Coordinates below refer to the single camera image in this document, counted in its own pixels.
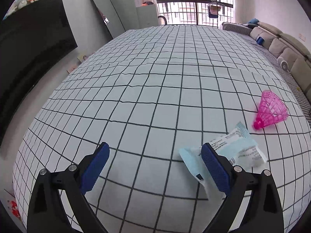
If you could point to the grey cabinet by window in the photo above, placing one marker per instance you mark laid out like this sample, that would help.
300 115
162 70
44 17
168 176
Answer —
147 16

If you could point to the small white desk fan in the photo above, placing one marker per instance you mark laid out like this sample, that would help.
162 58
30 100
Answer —
283 64

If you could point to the pink plastic shuttlecock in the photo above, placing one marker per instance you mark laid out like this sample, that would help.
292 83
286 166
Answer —
271 110

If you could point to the houndstooth sofa cover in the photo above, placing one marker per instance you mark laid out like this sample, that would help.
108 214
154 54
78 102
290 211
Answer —
303 101

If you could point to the white blue mask packet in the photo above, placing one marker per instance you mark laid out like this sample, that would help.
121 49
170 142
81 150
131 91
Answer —
238 147

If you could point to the blue cylinder on sofa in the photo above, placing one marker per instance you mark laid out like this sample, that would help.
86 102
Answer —
260 40

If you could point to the grey sectional sofa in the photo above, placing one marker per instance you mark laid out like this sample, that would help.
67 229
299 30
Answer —
278 44

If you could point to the black wall television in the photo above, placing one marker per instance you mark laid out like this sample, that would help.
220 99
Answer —
33 40

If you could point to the black window grille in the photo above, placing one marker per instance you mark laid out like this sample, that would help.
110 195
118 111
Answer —
195 12

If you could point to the leaning floor mirror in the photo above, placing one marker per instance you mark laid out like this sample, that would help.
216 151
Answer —
110 18

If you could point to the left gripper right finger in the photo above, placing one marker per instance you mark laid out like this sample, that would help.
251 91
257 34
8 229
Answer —
264 211

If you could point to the black grid white tablecloth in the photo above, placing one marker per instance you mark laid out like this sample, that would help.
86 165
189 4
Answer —
147 94

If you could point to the blue pillow on sofa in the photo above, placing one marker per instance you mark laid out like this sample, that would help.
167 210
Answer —
253 21

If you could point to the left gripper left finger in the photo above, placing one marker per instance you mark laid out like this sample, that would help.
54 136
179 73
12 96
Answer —
46 212

